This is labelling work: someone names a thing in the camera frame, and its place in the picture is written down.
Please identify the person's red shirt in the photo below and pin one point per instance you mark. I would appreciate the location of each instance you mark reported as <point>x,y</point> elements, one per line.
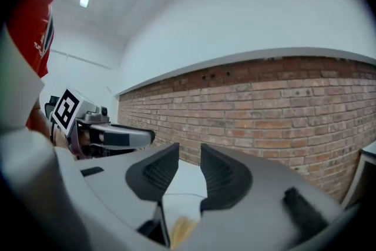
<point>29,23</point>

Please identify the black office chair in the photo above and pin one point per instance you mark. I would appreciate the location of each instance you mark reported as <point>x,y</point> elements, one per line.
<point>50,105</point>

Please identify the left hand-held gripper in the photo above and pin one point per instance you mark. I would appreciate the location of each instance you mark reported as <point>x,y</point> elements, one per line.
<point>66,110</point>

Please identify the person's left forearm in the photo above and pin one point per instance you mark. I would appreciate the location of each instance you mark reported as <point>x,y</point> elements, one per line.
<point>39,123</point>

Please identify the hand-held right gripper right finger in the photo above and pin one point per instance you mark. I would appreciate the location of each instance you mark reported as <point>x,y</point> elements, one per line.
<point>258,214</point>

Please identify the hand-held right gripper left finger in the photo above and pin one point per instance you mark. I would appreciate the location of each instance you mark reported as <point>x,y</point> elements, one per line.
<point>117,185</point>

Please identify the white wall conduit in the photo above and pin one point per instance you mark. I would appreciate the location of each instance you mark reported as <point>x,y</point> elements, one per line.
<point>88,61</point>

